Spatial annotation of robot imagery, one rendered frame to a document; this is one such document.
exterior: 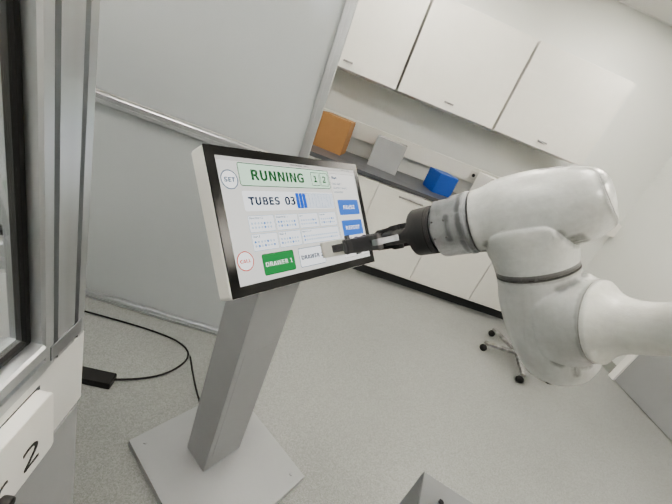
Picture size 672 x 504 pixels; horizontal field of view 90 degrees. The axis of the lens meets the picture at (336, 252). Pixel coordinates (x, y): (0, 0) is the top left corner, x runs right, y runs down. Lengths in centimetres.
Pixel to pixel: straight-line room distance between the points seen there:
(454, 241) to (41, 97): 47
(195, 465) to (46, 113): 132
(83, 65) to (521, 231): 50
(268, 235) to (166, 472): 102
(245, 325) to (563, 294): 77
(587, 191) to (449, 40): 284
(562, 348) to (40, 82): 60
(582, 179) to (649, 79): 394
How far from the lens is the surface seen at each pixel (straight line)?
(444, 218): 50
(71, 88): 44
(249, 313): 97
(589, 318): 48
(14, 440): 56
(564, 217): 46
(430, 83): 319
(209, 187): 71
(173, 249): 185
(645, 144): 453
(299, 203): 85
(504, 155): 385
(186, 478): 152
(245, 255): 71
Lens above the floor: 137
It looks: 24 degrees down
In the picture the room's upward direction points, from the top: 22 degrees clockwise
